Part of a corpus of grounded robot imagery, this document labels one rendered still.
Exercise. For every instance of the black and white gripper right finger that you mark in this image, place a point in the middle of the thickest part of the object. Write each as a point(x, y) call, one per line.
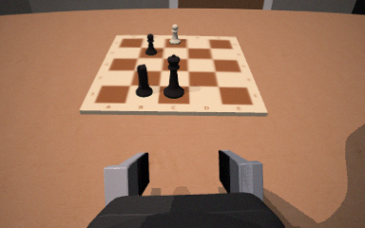
point(240, 175)

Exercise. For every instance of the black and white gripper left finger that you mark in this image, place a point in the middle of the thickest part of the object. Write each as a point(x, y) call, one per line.
point(129, 178)

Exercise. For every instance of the brown and cream chessboard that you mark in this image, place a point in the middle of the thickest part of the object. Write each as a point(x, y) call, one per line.
point(213, 73)

